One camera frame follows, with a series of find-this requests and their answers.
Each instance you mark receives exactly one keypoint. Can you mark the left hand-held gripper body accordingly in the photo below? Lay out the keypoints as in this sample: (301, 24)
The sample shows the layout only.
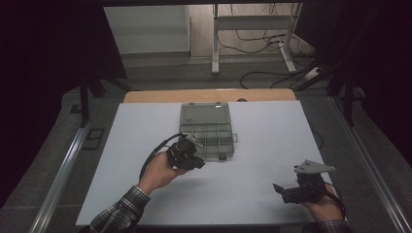
(181, 152)

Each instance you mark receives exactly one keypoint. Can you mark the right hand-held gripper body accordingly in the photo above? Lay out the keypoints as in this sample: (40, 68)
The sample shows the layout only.
(312, 189)

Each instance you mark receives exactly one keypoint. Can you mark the clear plastic compartment box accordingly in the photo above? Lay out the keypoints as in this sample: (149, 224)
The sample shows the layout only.
(210, 129)

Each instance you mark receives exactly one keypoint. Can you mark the person's right hand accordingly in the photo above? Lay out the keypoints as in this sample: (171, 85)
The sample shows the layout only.
(327, 208)

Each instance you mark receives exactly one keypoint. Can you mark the person's left hand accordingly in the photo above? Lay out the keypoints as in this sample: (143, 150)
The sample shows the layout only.
(157, 174)

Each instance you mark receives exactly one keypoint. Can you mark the black table grommet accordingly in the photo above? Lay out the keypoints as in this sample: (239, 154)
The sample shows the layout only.
(241, 100)

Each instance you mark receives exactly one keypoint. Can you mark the black floor socket plate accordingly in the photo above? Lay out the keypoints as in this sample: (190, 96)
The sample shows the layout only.
(93, 139)

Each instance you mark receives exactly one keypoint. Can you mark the black metal stand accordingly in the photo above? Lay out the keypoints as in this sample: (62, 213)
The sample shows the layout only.
(348, 97)
(85, 100)

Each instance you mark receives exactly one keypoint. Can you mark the white power strip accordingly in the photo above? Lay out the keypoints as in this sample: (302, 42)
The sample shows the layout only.
(312, 74)

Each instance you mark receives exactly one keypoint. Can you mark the white cabinet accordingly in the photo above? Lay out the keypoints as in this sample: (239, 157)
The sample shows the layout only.
(149, 30)

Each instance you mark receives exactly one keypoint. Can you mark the aluminium rail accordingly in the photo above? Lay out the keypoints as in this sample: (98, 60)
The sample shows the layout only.
(61, 181)
(366, 155)

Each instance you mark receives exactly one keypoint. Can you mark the white desk frame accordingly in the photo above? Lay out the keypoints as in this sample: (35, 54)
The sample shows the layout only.
(252, 22)

